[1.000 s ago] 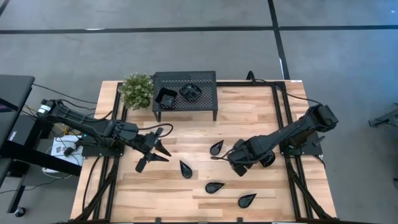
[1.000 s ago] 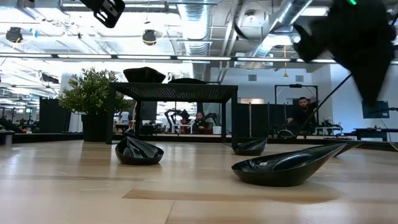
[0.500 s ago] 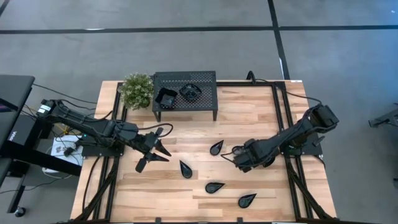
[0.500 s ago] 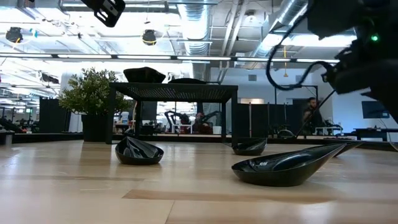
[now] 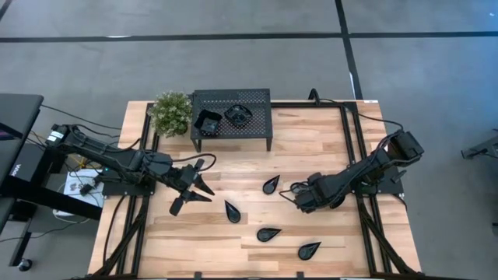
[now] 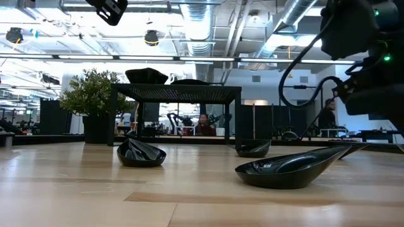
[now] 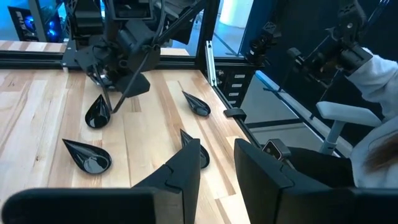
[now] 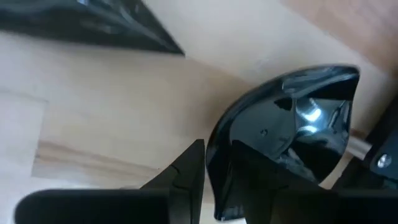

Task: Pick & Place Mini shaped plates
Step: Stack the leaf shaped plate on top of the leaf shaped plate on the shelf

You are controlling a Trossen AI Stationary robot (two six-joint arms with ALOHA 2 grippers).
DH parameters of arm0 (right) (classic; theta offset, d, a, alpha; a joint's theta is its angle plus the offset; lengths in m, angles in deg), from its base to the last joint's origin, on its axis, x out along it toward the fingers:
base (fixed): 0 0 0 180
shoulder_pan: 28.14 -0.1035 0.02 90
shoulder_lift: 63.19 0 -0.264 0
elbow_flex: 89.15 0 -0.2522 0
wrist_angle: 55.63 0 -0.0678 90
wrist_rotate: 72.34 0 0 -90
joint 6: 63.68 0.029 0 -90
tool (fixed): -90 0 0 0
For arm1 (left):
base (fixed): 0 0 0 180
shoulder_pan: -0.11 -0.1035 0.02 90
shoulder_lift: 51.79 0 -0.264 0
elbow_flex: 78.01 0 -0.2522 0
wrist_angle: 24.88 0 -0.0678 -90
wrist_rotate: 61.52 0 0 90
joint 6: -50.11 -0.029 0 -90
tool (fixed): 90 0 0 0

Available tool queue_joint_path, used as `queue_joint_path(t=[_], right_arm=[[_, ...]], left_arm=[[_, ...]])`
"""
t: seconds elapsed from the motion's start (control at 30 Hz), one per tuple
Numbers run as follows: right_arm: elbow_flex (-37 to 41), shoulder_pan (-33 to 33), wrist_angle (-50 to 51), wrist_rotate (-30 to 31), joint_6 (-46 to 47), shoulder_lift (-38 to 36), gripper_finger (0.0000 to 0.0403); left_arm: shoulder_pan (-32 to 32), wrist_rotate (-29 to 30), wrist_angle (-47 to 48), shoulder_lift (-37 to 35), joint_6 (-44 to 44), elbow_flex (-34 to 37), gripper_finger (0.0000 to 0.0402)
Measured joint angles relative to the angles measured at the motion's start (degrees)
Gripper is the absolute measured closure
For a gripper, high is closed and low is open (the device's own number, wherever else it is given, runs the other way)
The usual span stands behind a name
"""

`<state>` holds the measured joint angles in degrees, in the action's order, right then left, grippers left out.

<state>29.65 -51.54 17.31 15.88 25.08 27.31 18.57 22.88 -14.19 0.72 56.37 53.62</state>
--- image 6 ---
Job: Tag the grey bin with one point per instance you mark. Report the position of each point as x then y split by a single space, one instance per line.
6 140

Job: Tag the black plant pot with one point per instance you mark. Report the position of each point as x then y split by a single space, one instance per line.
94 129

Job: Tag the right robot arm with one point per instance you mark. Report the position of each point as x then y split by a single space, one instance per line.
347 28

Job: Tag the grey wall vent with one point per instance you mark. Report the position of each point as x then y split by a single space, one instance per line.
256 79
304 79

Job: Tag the green potted plant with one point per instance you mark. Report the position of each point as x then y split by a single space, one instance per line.
91 94

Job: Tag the dark desk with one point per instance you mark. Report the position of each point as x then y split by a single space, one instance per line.
375 132

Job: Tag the black spoon shaped mini plate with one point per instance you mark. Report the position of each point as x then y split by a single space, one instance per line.
284 176

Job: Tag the black partition panel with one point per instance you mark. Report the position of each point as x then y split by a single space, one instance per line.
52 116
262 123

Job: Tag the black frame stand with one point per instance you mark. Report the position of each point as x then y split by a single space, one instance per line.
300 86

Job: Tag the black leaf shaped mini plate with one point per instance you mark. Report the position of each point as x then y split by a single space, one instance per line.
139 157

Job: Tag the large black plastic plate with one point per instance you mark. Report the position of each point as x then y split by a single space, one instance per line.
146 77

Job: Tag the background black robot arm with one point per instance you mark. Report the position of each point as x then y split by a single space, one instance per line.
186 120

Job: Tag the black mesh rack table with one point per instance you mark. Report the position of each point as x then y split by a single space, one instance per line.
176 93

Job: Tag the white frame stand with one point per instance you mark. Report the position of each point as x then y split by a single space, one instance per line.
184 127

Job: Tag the silver ribbed ventilation duct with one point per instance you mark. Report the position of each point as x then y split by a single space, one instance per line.
199 25

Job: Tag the person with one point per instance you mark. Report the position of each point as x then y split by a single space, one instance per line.
204 127
326 118

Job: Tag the black domed object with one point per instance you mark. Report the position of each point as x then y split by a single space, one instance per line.
290 136

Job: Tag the long ceiling light strip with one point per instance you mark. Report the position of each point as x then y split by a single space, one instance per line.
145 57

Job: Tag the small black mini plate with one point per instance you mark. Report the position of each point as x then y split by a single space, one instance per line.
252 151

